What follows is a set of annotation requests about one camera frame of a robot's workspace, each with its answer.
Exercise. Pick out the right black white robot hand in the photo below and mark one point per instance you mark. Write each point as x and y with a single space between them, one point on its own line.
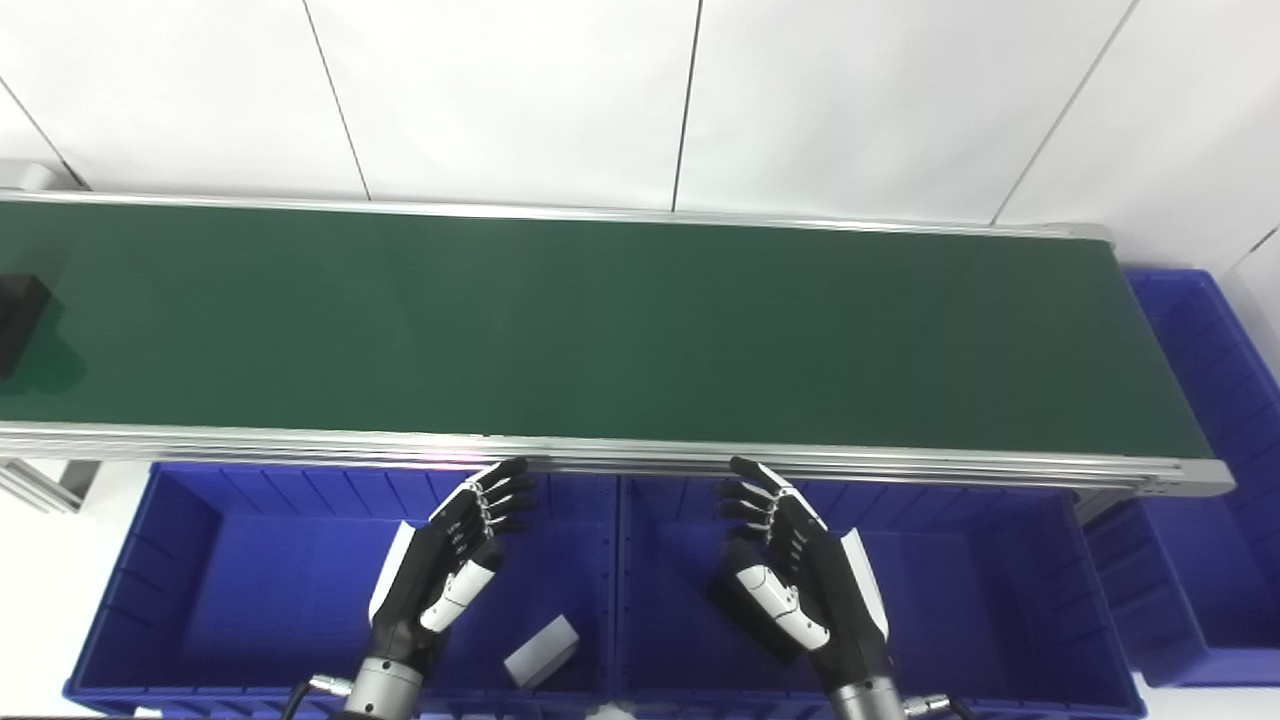
825 585

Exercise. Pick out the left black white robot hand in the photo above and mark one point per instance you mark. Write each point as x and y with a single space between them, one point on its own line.
430 570

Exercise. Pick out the black cylinder-on-block part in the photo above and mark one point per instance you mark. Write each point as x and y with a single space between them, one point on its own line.
18 318

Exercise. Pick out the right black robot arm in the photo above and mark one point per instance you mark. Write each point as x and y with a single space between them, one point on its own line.
865 700

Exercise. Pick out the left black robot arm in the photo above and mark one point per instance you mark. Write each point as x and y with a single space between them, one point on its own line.
383 692

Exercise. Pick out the blue plastic bin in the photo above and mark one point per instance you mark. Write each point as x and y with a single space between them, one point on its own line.
270 590
990 600
1200 560

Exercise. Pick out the grey aluminium conveyor leg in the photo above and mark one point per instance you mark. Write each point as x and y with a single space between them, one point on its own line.
1100 505
45 485

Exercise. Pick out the white rectangular block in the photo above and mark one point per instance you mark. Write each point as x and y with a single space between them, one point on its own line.
540 652

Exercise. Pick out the green conveyor belt aluminium frame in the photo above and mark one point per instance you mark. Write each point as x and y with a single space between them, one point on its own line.
600 330

